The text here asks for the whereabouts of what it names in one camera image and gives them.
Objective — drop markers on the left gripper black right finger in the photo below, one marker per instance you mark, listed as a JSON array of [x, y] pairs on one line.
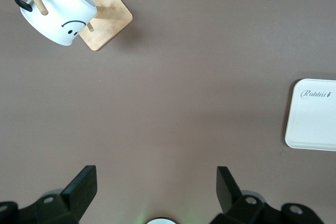
[[228, 195]]

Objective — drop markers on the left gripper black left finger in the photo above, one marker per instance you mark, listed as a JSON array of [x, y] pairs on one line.
[[78, 195]]

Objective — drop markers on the cream rectangular rabbit tray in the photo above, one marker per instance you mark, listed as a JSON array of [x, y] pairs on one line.
[[312, 119]]

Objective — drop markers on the wooden mug rack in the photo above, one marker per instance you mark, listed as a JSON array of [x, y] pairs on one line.
[[110, 16]]

